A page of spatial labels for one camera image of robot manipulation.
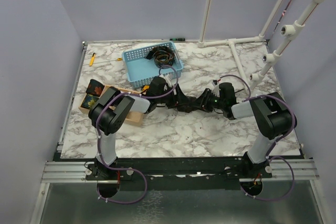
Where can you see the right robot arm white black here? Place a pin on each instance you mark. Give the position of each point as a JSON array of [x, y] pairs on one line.
[[274, 120]]

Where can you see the rolled dark red-leaf tie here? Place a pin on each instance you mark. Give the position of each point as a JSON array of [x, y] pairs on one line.
[[95, 88]]

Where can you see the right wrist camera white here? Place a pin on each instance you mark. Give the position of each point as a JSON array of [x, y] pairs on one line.
[[215, 90]]

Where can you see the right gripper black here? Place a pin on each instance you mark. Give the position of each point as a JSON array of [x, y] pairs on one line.
[[203, 100]]

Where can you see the small yellow utility knife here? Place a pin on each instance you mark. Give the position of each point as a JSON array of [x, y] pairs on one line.
[[92, 59]]

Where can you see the white PVC pipe rack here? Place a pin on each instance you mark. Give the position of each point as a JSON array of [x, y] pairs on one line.
[[289, 33]]

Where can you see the rolled black orange tie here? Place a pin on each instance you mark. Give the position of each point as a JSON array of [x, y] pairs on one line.
[[161, 55]]

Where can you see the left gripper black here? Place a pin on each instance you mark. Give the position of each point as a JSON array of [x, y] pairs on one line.
[[176, 99]]

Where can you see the brown blue floral tie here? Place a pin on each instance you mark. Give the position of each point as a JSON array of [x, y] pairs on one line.
[[189, 104]]

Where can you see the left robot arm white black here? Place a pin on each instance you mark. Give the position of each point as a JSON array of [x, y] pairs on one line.
[[110, 111]]

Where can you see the blue perforated plastic basket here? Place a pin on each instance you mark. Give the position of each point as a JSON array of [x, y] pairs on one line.
[[141, 71]]

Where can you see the orange utility knife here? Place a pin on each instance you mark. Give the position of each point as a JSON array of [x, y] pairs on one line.
[[145, 88]]

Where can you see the white PVC pipe frame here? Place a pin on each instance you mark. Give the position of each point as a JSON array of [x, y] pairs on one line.
[[232, 42]]

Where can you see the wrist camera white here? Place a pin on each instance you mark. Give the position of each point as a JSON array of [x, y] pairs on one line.
[[168, 79], [215, 90]]

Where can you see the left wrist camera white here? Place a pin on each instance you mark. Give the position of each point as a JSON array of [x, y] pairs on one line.
[[168, 79]]

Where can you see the black mounting rail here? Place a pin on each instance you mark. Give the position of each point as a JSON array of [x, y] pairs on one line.
[[191, 173]]

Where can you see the rolled blue yellow-leaf tie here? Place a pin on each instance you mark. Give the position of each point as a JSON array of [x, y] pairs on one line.
[[88, 101]]

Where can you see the green black marker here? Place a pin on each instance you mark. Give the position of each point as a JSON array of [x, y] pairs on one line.
[[177, 39]]

